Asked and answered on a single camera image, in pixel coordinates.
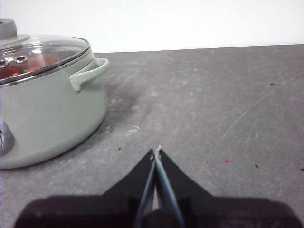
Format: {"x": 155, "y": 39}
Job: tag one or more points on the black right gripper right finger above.
{"x": 225, "y": 213}

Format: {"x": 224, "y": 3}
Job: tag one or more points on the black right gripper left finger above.
{"x": 95, "y": 211}

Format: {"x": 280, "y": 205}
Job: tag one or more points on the orange toy pumpkin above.
{"x": 35, "y": 64}

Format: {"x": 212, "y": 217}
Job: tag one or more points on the glass lid with green knob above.
{"x": 47, "y": 45}

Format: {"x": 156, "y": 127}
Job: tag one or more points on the pale green electric pot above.
{"x": 52, "y": 118}

